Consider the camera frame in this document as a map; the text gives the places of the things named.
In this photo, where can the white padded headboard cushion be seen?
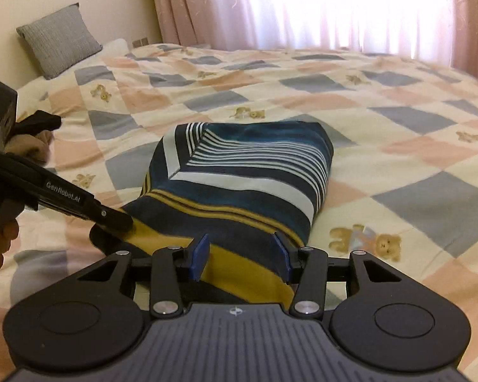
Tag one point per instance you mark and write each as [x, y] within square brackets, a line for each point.
[115, 45]

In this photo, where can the wall socket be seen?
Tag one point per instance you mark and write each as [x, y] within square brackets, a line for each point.
[140, 42]

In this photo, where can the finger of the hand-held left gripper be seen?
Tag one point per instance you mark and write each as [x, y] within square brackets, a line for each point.
[115, 221]
[101, 240]

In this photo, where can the checkered bear print quilt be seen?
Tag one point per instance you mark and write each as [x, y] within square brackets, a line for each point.
[382, 167]

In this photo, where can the black garment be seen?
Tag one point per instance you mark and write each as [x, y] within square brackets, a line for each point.
[40, 121]

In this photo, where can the navy striped sweater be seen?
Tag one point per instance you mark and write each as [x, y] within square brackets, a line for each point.
[243, 183]

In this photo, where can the brown garment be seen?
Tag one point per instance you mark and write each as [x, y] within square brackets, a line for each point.
[28, 147]

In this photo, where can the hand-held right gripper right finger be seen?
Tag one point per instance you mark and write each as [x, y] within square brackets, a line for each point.
[283, 256]

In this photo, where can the pink curtain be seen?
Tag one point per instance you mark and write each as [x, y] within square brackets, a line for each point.
[191, 8]

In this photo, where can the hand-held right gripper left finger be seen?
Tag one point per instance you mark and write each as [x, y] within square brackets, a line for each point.
[199, 256]

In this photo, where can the grey pillow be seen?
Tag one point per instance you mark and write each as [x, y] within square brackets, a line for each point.
[59, 39]

